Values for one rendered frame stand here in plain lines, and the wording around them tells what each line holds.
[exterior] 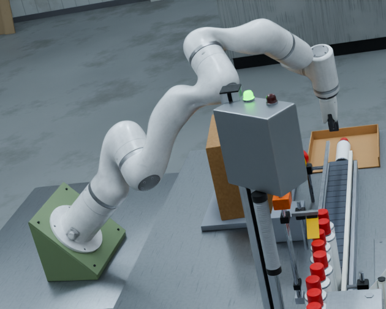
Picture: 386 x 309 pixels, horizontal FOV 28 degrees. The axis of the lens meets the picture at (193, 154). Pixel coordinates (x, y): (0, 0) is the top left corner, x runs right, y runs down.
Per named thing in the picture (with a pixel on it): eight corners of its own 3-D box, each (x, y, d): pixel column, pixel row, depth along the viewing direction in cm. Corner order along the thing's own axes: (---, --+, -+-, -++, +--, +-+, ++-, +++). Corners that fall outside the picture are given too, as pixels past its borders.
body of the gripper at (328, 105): (314, 80, 251) (320, 105, 259) (314, 100, 244) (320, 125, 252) (337, 76, 249) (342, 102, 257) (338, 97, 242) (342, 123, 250)
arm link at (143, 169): (132, 158, 242) (154, 198, 234) (103, 156, 234) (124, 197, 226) (228, 43, 218) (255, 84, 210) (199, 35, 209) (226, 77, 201)
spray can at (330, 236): (344, 292, 201) (333, 224, 193) (324, 295, 202) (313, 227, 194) (342, 281, 206) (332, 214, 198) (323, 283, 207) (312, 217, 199)
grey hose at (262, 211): (280, 275, 179) (265, 196, 171) (265, 276, 180) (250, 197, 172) (282, 267, 182) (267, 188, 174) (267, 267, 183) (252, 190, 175)
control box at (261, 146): (282, 198, 169) (267, 118, 161) (227, 184, 181) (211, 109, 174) (310, 178, 174) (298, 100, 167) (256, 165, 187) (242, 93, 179)
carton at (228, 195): (292, 211, 253) (279, 136, 243) (221, 221, 257) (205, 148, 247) (290, 171, 281) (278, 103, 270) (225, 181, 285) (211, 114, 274)
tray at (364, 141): (380, 167, 274) (378, 156, 272) (307, 173, 281) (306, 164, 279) (379, 133, 300) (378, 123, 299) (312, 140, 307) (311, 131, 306)
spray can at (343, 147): (348, 157, 273) (350, 133, 291) (333, 159, 275) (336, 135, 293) (350, 170, 275) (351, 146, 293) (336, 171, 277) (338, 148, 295)
